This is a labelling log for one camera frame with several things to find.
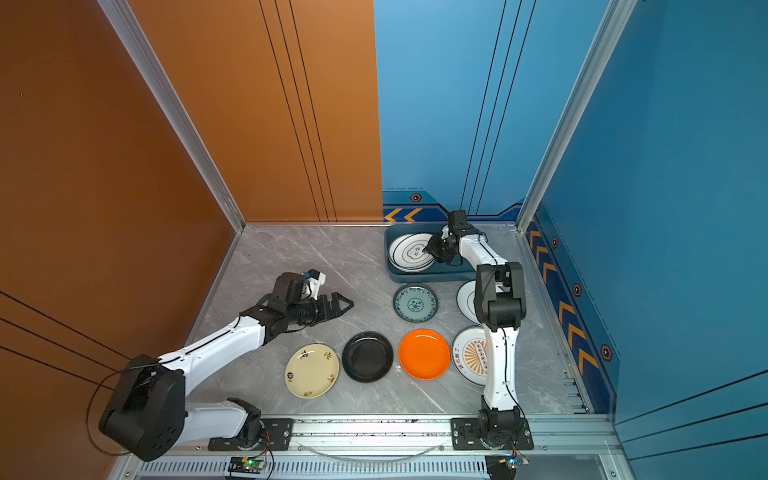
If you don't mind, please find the teal patterned plate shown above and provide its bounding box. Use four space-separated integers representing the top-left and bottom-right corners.
393 284 439 324

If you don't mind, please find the white plate quatrefoil motif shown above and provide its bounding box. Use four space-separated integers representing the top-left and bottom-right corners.
388 233 435 273
456 280 480 325

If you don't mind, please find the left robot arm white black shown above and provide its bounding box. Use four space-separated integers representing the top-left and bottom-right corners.
98 269 354 462

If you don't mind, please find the left aluminium corner post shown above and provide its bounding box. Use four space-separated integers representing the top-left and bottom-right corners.
98 0 246 235

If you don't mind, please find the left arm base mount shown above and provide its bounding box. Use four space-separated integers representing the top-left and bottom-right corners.
207 418 294 452

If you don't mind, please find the aluminium corner post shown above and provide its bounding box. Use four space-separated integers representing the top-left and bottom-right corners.
515 0 637 234
98 0 246 235

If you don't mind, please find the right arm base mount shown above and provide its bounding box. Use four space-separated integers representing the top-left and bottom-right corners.
450 418 535 451

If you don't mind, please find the left circuit board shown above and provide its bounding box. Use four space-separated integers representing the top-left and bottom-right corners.
225 456 270 479

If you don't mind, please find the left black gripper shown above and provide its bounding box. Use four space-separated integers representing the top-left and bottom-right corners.
287 292 354 327

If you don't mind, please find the right aluminium corner post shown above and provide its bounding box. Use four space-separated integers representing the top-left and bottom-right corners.
515 0 637 234

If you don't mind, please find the black plate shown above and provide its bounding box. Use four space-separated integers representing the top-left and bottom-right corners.
342 331 394 383

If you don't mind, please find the aluminium rail frame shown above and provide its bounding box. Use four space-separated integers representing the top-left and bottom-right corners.
110 414 633 479

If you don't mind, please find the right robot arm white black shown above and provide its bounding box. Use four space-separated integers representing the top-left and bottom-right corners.
426 210 534 451

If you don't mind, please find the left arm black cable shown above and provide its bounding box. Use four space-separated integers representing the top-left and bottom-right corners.
84 368 139 457

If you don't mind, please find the sunburst plate front right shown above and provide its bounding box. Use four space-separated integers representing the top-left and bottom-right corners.
452 327 488 386

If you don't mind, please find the cream yellow plate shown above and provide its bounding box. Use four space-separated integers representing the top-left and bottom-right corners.
284 343 340 399

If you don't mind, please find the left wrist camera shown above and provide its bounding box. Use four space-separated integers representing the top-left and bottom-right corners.
302 269 326 300

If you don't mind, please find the teal plastic bin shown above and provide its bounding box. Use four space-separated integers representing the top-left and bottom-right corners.
384 223 476 284

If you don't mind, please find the right circuit board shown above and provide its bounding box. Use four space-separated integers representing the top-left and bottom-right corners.
485 455 529 480

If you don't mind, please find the orange plate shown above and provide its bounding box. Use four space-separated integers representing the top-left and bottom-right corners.
398 329 451 381

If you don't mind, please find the circuit board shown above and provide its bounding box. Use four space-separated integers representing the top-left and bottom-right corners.
485 455 529 480
225 456 270 479

